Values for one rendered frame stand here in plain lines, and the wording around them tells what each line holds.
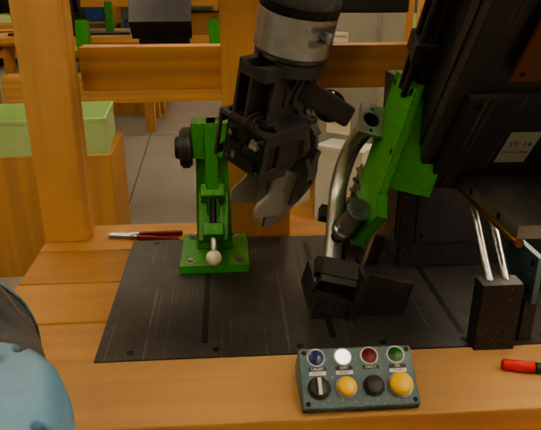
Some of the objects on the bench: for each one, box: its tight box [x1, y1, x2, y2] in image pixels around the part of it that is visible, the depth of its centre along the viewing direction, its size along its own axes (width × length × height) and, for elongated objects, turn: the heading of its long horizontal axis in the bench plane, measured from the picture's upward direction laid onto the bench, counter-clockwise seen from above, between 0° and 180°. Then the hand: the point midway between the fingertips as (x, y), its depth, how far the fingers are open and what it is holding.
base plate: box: [93, 234, 541, 363], centre depth 109 cm, size 42×110×2 cm, turn 94°
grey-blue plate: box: [505, 239, 541, 340], centre depth 92 cm, size 10×2×14 cm, turn 4°
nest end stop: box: [311, 274, 358, 296], centre depth 96 cm, size 4×7×6 cm, turn 94°
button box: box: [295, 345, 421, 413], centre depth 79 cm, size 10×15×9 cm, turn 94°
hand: (270, 215), depth 70 cm, fingers closed
